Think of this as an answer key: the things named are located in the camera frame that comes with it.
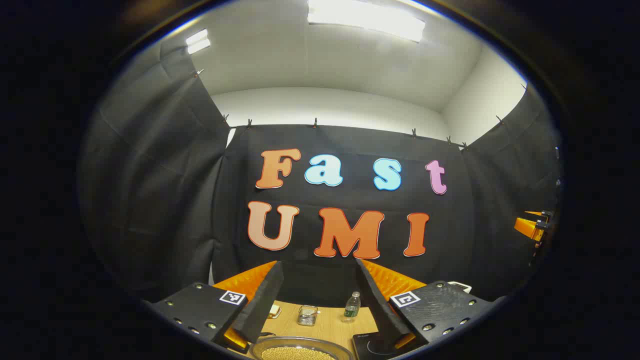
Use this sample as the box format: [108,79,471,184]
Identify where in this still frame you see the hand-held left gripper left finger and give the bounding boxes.
[145,260,285,355]

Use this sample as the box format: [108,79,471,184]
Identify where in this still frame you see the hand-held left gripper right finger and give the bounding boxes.
[355,258,506,351]

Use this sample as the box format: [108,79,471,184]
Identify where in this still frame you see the black induction cooktop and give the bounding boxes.
[352,330,401,359]

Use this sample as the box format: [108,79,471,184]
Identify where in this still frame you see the steel pot with soybeans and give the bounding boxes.
[250,336,354,360]

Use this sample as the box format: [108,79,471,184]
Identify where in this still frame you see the clear plastic water bottle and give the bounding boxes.
[343,291,362,322]

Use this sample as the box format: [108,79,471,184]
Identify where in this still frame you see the black backdrop cloth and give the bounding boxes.
[77,35,563,308]

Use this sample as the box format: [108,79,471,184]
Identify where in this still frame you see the row of small cloth clips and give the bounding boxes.
[192,67,531,151]

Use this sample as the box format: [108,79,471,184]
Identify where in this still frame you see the large ceiling light panel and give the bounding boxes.
[306,0,427,43]

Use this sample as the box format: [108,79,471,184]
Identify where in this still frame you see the small ceiling light panel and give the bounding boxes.
[185,28,212,55]

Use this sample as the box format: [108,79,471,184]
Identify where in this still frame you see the metal wire basket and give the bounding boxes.
[297,305,320,327]

